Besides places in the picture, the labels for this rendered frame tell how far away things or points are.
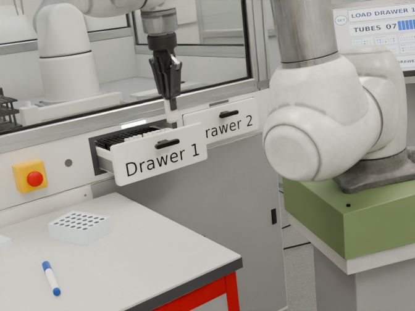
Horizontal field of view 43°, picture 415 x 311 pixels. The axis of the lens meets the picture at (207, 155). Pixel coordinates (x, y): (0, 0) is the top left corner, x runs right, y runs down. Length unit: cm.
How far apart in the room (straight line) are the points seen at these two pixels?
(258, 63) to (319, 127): 98
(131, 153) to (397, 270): 71
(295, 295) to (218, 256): 133
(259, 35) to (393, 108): 84
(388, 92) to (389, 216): 24
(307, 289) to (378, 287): 126
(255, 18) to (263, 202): 65
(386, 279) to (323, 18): 58
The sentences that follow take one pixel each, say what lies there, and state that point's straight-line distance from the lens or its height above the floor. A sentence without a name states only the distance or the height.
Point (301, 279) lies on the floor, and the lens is 253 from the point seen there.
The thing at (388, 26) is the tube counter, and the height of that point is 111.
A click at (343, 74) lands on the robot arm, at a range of 92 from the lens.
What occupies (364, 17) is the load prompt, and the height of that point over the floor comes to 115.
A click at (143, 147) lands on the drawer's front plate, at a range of 144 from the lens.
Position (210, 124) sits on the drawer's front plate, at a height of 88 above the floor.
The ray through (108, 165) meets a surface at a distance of 149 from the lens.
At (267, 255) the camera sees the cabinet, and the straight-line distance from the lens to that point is 204.
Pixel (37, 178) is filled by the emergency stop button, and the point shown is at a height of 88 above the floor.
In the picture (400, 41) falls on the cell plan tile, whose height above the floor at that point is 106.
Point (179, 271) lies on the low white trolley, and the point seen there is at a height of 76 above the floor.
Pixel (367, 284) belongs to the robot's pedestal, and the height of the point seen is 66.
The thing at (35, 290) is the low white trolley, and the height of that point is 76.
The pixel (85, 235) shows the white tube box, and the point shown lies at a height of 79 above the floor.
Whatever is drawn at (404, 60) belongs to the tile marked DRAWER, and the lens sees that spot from 185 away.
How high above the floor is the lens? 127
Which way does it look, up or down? 16 degrees down
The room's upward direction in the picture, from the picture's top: 7 degrees counter-clockwise
